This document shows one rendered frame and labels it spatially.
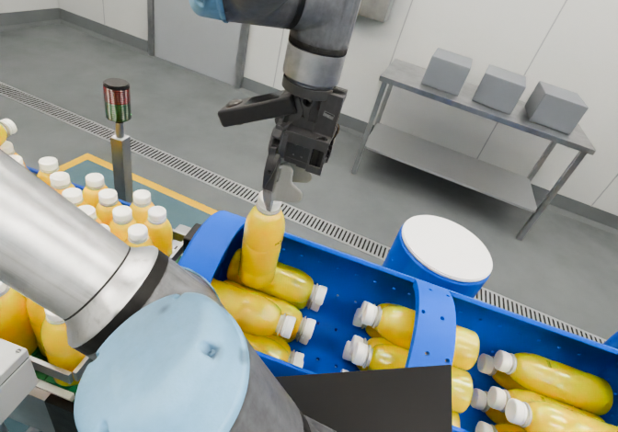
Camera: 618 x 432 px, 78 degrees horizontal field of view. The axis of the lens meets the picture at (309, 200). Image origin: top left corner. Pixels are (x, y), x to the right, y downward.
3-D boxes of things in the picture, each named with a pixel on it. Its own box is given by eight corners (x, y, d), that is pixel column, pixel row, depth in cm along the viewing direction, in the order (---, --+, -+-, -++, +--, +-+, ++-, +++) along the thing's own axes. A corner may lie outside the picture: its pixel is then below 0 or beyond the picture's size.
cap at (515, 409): (530, 405, 65) (519, 402, 65) (524, 429, 64) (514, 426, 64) (517, 399, 68) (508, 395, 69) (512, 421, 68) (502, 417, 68)
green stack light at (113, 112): (121, 124, 102) (120, 108, 99) (100, 117, 102) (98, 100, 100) (136, 116, 107) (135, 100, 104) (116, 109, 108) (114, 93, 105)
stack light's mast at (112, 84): (122, 144, 105) (119, 89, 96) (102, 137, 106) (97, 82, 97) (136, 135, 111) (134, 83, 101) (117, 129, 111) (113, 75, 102)
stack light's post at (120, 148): (136, 356, 170) (121, 141, 107) (128, 353, 170) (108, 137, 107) (142, 348, 173) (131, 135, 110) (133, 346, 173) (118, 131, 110)
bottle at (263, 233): (230, 273, 73) (238, 200, 62) (257, 255, 78) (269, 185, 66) (255, 296, 71) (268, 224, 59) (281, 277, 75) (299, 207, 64)
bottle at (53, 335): (60, 394, 71) (41, 337, 60) (47, 366, 75) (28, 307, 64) (100, 373, 76) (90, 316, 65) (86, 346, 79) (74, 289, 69)
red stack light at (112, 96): (120, 108, 99) (120, 93, 97) (98, 100, 100) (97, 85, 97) (135, 99, 104) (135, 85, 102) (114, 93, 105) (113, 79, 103)
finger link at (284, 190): (291, 228, 58) (307, 174, 54) (256, 216, 58) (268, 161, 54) (296, 220, 60) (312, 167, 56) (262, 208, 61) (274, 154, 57)
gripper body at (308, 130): (318, 181, 53) (341, 100, 46) (260, 162, 54) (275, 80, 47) (329, 157, 60) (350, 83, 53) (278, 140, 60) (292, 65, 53)
